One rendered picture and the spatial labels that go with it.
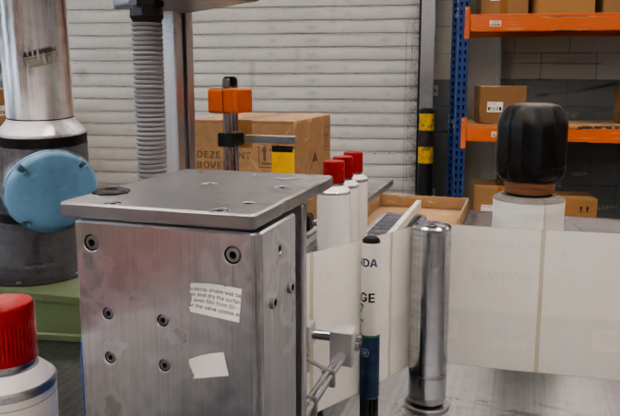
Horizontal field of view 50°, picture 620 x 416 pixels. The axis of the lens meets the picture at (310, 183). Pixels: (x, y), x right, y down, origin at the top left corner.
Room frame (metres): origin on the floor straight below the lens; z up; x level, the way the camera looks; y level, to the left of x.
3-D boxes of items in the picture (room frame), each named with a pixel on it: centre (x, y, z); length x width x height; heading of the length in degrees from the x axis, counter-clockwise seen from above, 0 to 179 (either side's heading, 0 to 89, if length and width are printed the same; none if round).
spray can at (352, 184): (1.05, -0.05, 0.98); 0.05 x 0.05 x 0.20
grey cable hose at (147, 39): (0.69, 0.17, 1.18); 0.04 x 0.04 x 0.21
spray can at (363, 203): (1.12, -0.07, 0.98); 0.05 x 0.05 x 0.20
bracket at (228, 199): (0.38, 0.06, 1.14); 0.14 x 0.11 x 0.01; 162
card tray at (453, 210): (1.77, -0.28, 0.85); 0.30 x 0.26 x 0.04; 162
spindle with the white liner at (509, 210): (0.80, -0.27, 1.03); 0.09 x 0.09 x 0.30
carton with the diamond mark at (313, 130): (1.57, 0.11, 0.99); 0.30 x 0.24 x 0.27; 164
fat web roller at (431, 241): (0.63, -0.12, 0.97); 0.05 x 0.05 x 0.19
